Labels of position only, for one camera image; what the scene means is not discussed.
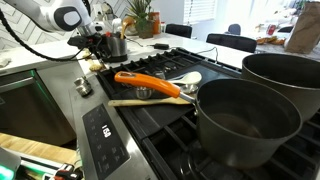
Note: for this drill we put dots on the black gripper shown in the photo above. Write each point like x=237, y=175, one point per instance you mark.
x=83, y=41

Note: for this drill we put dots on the silver utensil tin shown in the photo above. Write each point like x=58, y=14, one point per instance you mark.
x=116, y=48

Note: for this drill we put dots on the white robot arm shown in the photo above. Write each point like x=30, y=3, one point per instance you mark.
x=40, y=13

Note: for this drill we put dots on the yellow sponge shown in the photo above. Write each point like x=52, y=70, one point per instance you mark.
x=95, y=66

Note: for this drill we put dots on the silver white utensil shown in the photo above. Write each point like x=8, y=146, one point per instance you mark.
x=116, y=26

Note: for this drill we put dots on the silver stove knob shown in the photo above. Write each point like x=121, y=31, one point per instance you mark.
x=83, y=86

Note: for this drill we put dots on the wooden spoon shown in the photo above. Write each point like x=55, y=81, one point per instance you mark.
x=125, y=25

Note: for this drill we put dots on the potted green plant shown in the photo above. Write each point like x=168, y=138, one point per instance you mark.
x=143, y=23

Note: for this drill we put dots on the small metal measuring cup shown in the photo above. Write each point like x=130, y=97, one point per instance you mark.
x=143, y=93

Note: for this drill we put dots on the orange bottle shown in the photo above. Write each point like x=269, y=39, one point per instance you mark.
x=155, y=23

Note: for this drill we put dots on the black power adapter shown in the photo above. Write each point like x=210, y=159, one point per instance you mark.
x=161, y=46

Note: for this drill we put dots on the flat wooden spatula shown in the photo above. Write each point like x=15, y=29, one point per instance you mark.
x=146, y=102

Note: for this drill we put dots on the black chair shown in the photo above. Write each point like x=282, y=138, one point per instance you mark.
x=179, y=30
x=231, y=42

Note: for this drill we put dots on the stainless steel dishwasher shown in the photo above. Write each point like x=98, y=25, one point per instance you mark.
x=30, y=110

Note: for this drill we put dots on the stainless steel gas stove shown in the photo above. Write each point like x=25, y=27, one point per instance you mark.
x=156, y=116

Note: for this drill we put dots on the black stove control panel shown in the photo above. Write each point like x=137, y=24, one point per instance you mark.
x=105, y=143

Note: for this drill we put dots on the white ceramic spoon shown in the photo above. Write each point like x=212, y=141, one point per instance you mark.
x=190, y=78

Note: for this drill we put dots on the shiny metal measuring cup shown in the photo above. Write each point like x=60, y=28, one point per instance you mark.
x=189, y=89

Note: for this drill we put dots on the white window blinds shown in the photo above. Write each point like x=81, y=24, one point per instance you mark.
x=199, y=10

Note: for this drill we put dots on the blue chair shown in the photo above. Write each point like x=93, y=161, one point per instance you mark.
x=234, y=29

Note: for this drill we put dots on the grey device with green light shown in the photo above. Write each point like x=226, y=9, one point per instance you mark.
x=8, y=165

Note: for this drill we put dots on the red can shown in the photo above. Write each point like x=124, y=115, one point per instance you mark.
x=271, y=29

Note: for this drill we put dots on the large dark grey pot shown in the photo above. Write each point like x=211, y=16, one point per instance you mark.
x=283, y=83

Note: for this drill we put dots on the brown paper bag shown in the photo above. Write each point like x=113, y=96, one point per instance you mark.
x=305, y=30

